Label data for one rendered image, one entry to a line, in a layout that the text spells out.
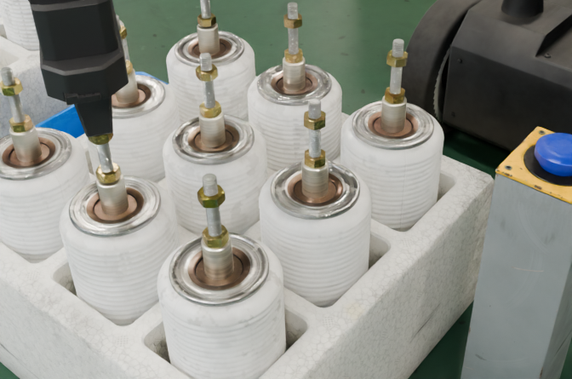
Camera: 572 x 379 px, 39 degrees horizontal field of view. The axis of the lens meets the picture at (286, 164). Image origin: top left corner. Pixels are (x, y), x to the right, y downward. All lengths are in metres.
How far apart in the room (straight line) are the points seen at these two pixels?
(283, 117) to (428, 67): 0.33
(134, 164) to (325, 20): 0.74
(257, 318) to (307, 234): 0.09
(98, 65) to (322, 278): 0.27
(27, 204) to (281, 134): 0.25
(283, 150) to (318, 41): 0.62
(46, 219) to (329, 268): 0.26
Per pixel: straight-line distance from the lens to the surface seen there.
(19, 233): 0.76
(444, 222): 0.76
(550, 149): 0.61
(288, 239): 0.66
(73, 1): 0.53
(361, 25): 1.45
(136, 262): 0.66
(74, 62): 0.55
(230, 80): 0.85
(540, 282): 0.65
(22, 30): 1.09
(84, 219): 0.67
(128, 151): 0.79
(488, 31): 1.03
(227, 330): 0.59
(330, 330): 0.66
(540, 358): 0.71
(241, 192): 0.72
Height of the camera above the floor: 0.68
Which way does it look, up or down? 38 degrees down
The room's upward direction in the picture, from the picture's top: 2 degrees counter-clockwise
